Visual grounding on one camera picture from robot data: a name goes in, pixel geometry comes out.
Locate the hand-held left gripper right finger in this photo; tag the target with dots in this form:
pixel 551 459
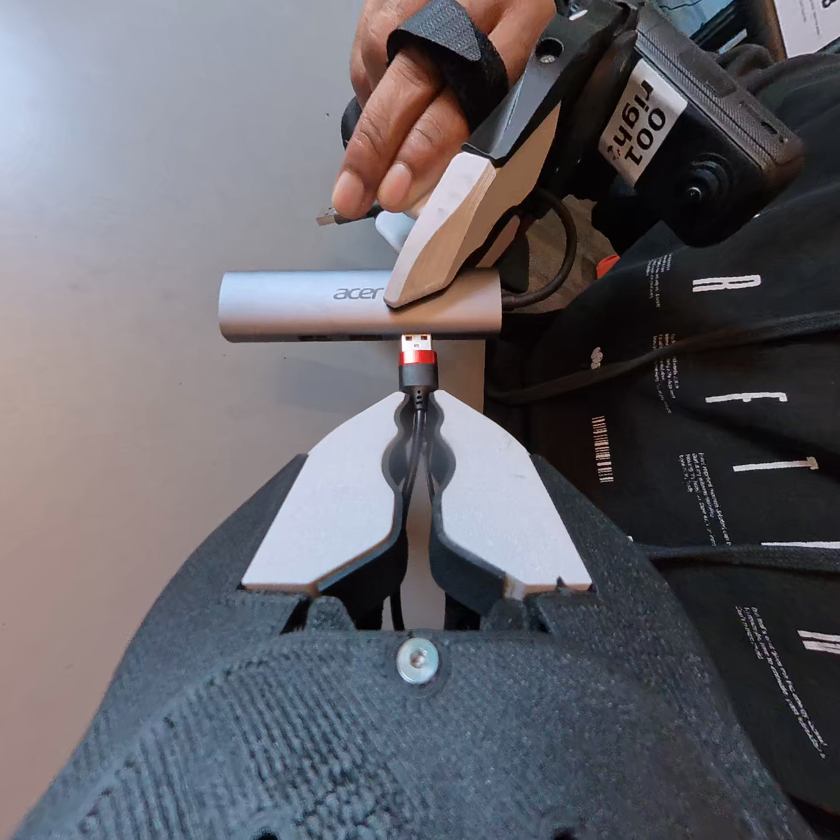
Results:
pixel 505 512

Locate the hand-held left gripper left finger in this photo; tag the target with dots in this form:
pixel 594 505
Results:
pixel 328 518

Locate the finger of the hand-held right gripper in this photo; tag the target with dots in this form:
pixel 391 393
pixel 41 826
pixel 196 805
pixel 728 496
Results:
pixel 446 229
pixel 396 231

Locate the person's right hand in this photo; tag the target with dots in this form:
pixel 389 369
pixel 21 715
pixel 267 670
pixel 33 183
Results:
pixel 407 131

